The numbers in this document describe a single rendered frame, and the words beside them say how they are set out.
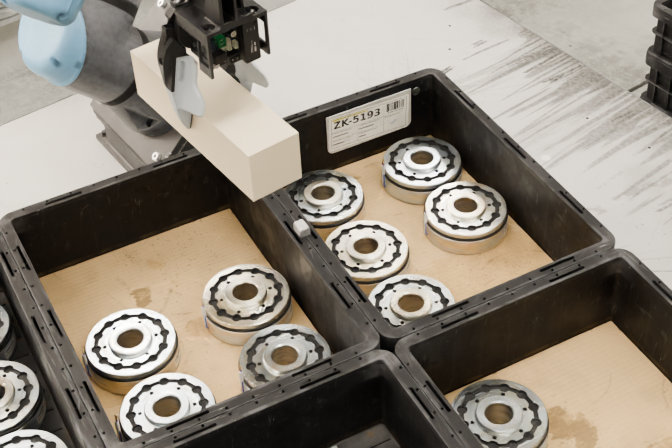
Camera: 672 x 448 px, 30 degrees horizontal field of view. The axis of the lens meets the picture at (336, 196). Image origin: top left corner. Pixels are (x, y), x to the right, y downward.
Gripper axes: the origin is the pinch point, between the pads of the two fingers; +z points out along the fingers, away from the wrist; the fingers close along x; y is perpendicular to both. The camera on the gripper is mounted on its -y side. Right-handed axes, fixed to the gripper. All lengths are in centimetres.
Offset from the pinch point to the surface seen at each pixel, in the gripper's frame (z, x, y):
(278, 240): 19.3, 3.9, 4.6
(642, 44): 109, 171, -80
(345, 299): 15.7, 2.3, 20.0
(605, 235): 15.7, 30.9, 30.2
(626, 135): 39, 69, 1
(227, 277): 22.8, -2.5, 2.9
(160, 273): 25.8, -7.1, -5.6
